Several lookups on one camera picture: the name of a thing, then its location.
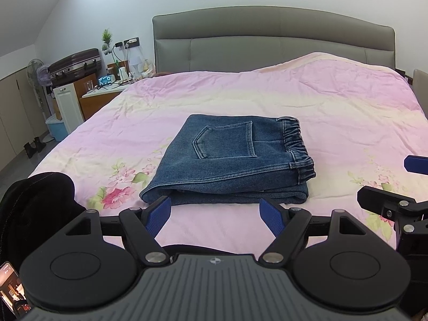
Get standing electric fan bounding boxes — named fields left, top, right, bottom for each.
left=27, top=58, right=56, bottom=142

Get grey padded headboard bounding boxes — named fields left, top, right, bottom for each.
left=152, top=6, right=396, bottom=75

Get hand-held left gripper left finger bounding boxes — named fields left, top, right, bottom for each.
left=65, top=196, right=173, bottom=265

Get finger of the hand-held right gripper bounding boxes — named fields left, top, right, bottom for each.
left=403, top=155, right=428, bottom=175
left=357, top=185, right=428, bottom=224

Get small potted plant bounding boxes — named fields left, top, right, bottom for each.
left=101, top=28, right=113, bottom=56

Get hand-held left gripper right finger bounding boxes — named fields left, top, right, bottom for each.
left=259, top=197, right=366, bottom=264

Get wooden nightstand with white top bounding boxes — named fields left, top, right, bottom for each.
left=74, top=59, right=135, bottom=121

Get white table lamp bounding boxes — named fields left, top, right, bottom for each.
left=128, top=56, right=143, bottom=76

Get wall power socket strip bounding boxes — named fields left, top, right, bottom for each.
left=114, top=37, right=140, bottom=48

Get blue denim pants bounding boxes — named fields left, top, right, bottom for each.
left=139, top=114, right=316, bottom=207

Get white small cabinet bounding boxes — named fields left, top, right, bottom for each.
left=53, top=82, right=84, bottom=135

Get light blue plastic bin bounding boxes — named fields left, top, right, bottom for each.
left=45, top=114, right=69, bottom=142

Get dark brown suitcase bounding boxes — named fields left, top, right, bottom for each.
left=48, top=48, right=102, bottom=88

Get smartphone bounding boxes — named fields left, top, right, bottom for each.
left=0, top=261, right=28, bottom=315

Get pink floral blanket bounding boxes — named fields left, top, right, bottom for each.
left=27, top=52, right=428, bottom=259

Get black charger cable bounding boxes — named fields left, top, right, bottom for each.
left=111, top=44, right=135, bottom=85

